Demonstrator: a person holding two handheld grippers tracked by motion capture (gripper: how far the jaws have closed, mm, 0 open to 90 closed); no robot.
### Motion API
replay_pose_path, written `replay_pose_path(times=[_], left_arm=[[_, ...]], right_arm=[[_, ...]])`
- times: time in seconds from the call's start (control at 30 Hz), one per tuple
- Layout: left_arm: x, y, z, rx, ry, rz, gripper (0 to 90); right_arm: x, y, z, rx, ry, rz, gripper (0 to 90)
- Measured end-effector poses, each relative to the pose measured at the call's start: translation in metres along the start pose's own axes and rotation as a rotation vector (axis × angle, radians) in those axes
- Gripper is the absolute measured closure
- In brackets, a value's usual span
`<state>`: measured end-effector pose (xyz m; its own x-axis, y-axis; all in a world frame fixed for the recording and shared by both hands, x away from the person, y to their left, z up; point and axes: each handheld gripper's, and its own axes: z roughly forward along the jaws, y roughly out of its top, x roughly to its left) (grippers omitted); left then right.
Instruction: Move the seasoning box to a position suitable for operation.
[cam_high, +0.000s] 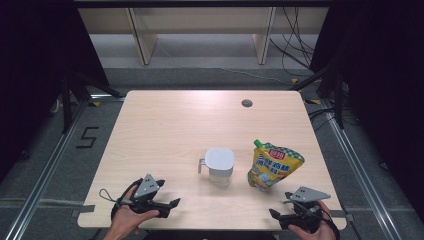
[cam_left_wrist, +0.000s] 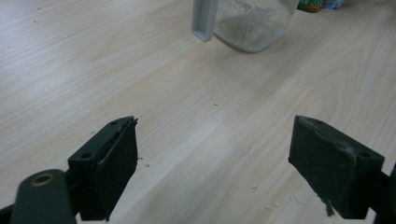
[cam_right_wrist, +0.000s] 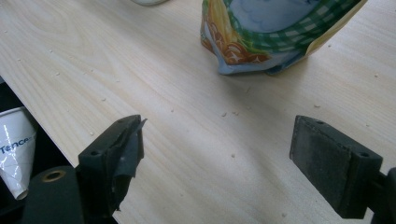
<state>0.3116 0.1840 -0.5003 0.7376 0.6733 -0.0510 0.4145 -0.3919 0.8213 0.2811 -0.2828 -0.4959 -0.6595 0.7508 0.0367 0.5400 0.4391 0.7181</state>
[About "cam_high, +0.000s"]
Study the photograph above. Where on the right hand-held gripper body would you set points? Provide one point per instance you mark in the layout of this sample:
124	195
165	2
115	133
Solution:
308	195

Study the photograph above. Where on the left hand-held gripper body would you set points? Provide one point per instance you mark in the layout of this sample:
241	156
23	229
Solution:
146	188

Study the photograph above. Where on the yellow spouted seasoning pouch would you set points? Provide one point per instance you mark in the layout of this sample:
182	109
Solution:
273	166

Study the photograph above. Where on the clear jar with white lid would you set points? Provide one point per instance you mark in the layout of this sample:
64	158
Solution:
219	158

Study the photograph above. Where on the person's left hand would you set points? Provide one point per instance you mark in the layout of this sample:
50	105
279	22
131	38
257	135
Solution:
126	218

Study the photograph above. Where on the person's right hand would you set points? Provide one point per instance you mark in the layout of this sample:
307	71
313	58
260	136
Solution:
313	236

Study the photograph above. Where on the grey tape strip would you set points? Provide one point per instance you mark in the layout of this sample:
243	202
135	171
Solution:
85	209
346	216

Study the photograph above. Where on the yellow tape piece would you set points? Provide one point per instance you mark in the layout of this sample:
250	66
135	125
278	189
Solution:
96	104
313	101
294	80

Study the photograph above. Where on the black metal stand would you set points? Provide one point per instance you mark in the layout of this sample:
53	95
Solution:
66	106
339	100

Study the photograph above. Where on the black curtain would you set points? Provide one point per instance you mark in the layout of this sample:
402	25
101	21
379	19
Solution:
36	66
383	83

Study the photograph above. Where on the beige wooden shelf unit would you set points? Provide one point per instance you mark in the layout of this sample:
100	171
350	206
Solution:
146	43

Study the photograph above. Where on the aluminium floor rail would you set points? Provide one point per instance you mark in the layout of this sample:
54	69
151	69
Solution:
43	186
363	176

